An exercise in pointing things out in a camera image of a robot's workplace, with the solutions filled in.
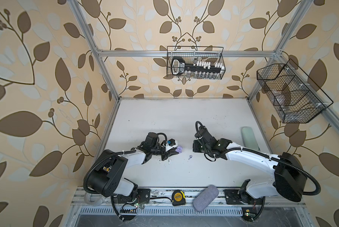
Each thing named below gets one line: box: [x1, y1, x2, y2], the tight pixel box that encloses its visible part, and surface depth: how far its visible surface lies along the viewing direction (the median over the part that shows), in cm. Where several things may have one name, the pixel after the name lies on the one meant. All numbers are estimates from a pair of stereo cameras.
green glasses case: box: [241, 126, 260, 151], surface depth 95 cm
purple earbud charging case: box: [175, 145, 184, 154], surface depth 86 cm
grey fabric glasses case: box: [192, 184, 220, 213], surface depth 72 cm
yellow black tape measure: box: [171, 189, 187, 207], surface depth 73 cm
